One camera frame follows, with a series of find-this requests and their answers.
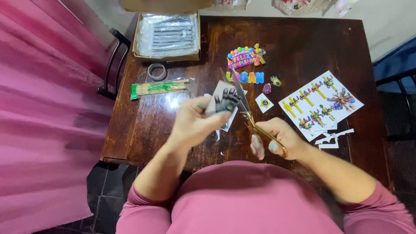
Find person's right hand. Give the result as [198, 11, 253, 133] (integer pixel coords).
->
[250, 117, 310, 161]

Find person's left hand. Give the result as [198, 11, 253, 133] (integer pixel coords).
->
[169, 96, 232, 152]

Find gold handled scissors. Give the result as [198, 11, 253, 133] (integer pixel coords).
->
[220, 67, 289, 159]

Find paper cutout with black hand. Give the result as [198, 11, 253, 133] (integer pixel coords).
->
[205, 80, 243, 115]

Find white square character cutout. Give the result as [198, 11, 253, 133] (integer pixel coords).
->
[255, 93, 274, 114]

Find pink shirt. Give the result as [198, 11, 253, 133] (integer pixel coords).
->
[115, 161, 416, 234]

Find colourful letters name cutout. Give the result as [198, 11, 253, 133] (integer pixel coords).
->
[226, 71, 265, 84]

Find white paper offcuts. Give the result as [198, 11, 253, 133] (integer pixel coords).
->
[314, 128, 355, 150]

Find printed sheet of characters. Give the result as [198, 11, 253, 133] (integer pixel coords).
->
[278, 70, 364, 142]

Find colourful birthday banner cutout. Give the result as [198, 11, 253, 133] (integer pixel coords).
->
[227, 43, 266, 70]

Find bamboo skewer packet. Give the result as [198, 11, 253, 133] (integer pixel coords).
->
[130, 79, 190, 100]

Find clear tape roll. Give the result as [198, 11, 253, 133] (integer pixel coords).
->
[147, 63, 168, 81]

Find cardboard box of plastic bags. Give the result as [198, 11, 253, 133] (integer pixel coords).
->
[119, 0, 214, 62]

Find woven decorated basket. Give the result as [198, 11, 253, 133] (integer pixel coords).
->
[272, 0, 333, 16]
[211, 0, 251, 11]

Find blue cushioned chair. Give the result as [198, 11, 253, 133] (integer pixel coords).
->
[372, 35, 416, 141]

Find black metal chair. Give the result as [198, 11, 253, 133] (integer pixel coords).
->
[97, 29, 131, 101]

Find pink curtain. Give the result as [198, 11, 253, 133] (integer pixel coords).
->
[0, 0, 115, 234]

